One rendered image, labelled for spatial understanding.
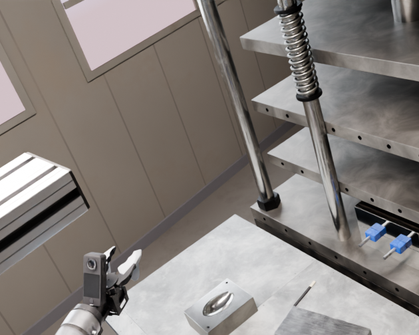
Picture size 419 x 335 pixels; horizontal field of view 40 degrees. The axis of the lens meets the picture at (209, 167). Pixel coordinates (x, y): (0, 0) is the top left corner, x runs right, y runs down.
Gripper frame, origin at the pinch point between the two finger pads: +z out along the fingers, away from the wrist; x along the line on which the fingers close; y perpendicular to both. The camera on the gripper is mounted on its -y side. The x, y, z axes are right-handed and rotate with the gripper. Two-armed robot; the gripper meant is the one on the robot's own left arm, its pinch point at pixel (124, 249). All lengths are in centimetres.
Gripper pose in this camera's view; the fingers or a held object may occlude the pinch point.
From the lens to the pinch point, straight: 142.3
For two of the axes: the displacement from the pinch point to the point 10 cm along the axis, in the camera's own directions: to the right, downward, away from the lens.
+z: 3.3, -5.7, 7.5
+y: 1.7, 8.2, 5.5
